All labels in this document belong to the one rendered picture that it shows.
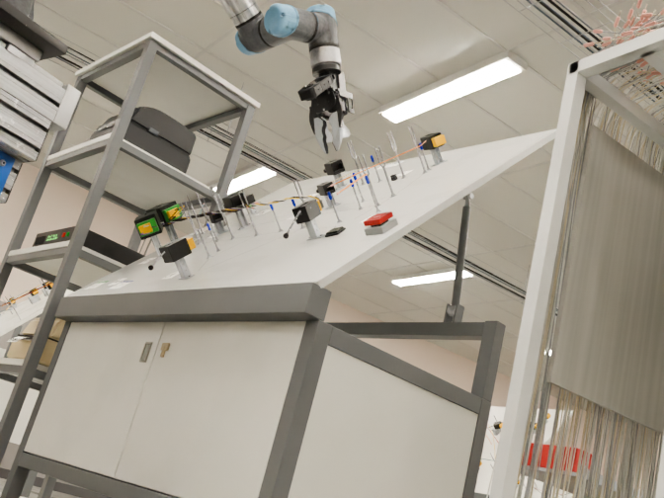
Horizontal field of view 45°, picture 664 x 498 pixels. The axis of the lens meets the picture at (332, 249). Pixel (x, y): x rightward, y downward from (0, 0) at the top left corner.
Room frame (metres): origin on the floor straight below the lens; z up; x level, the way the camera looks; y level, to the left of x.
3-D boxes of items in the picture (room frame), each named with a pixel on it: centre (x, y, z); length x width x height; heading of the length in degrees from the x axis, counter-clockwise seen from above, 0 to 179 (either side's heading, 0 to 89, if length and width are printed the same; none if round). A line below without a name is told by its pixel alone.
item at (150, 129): (2.75, 0.78, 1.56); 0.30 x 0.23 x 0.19; 131
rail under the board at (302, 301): (2.01, 0.37, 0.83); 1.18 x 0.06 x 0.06; 39
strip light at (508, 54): (4.68, -0.46, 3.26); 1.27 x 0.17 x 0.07; 31
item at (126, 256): (2.78, 0.81, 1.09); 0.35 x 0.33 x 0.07; 39
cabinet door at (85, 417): (2.24, 0.53, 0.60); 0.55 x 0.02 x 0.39; 39
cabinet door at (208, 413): (1.81, 0.18, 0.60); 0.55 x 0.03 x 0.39; 39
